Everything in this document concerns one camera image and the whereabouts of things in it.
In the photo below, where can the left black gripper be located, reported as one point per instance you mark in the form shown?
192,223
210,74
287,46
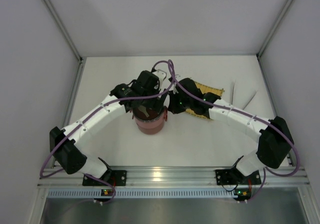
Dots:
149,103

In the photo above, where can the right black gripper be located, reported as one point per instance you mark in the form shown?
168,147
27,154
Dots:
175,104

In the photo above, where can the grey lid with handle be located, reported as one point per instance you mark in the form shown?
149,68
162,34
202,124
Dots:
154,115

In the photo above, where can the beige spoon head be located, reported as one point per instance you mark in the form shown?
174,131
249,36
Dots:
143,110

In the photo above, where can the pink steel pot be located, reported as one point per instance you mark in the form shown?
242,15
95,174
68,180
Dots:
150,131
150,124

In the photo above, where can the metal tongs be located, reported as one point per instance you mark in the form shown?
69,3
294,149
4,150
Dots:
242,94

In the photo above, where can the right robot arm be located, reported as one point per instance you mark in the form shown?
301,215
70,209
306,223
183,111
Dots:
273,138

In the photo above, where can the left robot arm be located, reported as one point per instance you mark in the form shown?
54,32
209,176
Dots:
68,144

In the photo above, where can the bamboo tray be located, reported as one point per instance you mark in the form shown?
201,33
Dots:
205,89

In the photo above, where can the left camera mount white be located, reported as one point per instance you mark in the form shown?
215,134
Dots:
162,75

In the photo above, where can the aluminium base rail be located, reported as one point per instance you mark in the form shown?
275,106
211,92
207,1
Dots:
172,182

